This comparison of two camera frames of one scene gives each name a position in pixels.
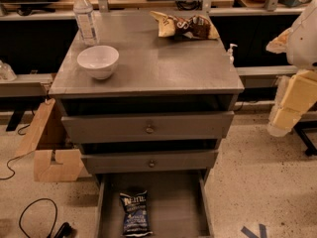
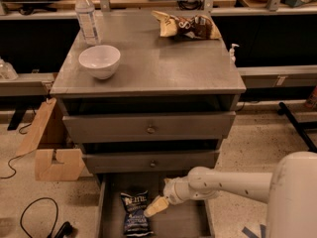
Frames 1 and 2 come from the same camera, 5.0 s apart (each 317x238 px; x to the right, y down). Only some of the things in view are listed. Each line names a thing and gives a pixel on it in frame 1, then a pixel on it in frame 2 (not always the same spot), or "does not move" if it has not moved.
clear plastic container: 7,74 does not move
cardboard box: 56,156 does not move
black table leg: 299,128 does not move
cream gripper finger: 301,91 to 158,204
